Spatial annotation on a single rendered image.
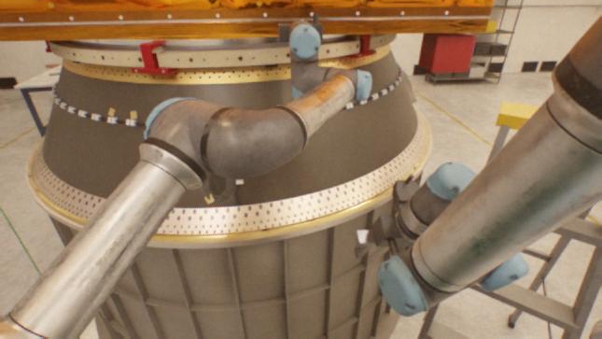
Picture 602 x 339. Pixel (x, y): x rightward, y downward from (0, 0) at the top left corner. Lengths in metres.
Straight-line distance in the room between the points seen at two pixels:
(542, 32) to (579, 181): 8.64
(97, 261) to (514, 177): 0.47
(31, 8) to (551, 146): 1.34
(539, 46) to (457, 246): 8.67
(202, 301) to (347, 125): 0.90
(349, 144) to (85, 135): 0.99
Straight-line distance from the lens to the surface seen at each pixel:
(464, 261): 0.38
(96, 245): 0.49
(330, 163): 1.14
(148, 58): 1.11
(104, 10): 1.24
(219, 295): 1.35
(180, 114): 0.53
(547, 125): 0.28
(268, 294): 1.36
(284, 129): 0.48
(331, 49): 1.15
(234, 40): 1.08
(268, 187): 1.07
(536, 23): 8.74
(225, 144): 0.46
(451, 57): 1.34
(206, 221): 1.10
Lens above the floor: 1.90
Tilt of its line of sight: 28 degrees down
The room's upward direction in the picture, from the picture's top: straight up
